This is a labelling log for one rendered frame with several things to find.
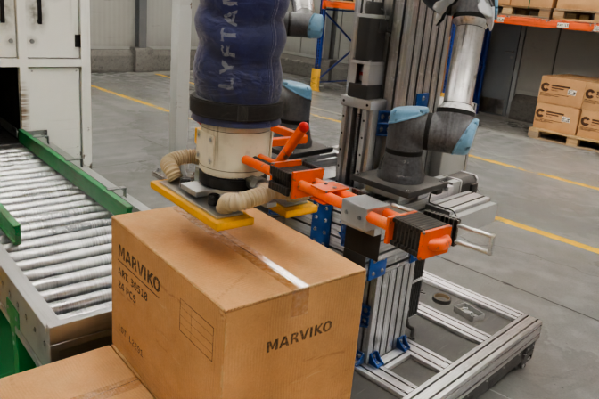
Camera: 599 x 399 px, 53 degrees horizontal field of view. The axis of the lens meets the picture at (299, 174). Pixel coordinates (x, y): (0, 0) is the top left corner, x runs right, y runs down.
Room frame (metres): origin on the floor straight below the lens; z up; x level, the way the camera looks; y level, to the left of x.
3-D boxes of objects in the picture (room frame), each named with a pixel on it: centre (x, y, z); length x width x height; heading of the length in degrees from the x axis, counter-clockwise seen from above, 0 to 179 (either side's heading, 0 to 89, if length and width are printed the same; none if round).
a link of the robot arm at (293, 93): (2.17, 0.05, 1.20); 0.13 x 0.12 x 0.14; 95
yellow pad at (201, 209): (1.37, 0.24, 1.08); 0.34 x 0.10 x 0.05; 40
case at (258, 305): (1.43, 0.16, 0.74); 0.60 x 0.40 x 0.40; 40
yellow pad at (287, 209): (1.49, 0.09, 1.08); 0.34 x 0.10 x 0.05; 40
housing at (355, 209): (1.07, -0.13, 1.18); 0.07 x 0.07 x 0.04; 40
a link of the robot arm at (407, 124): (1.83, -0.33, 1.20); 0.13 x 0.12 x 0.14; 73
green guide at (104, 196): (3.04, 1.21, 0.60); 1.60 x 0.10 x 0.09; 41
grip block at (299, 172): (1.24, 0.01, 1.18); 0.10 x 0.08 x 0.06; 130
